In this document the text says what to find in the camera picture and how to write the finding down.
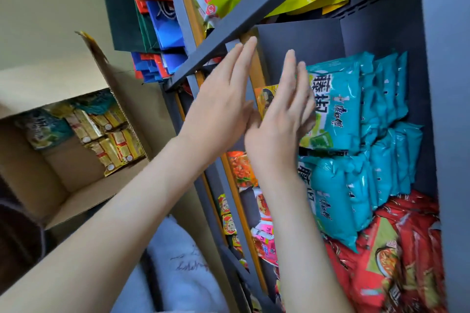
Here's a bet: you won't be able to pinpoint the person's left hand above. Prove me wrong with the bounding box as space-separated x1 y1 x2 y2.
178 36 258 163

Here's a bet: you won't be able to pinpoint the person's right hand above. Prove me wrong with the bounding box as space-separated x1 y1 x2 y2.
244 49 316 178

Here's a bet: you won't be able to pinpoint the teal noodle packets row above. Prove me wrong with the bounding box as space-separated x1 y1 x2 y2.
297 51 423 253

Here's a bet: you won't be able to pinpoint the yellow noodle packet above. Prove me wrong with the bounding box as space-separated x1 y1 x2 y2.
66 109 103 144

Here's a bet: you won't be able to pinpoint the cardboard box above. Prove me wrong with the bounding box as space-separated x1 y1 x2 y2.
0 30 177 231

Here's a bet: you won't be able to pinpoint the grey metal shelf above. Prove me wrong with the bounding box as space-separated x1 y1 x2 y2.
160 0 470 313

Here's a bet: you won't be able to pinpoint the person's right forearm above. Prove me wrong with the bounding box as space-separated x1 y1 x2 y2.
257 166 353 313

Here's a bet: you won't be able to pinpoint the person's left forearm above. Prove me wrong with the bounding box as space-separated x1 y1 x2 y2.
0 136 213 313

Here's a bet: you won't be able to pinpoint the orange cartoon shelf tag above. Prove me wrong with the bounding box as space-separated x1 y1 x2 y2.
254 84 280 119

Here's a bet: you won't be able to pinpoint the orange snack packets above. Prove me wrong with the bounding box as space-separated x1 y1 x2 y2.
227 150 258 192

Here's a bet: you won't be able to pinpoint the bunch of small gift bags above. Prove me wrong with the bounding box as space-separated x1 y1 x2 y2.
131 51 171 84

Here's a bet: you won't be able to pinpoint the row of blue gift bags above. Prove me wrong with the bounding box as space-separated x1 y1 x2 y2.
146 0 188 75

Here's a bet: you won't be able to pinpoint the pink snack packet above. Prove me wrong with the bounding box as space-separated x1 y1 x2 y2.
251 188 280 268

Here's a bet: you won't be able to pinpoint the dark green gift bag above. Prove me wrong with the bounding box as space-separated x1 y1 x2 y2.
96 0 161 54

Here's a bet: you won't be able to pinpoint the stack of red packets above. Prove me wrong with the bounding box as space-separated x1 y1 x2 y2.
323 190 447 313

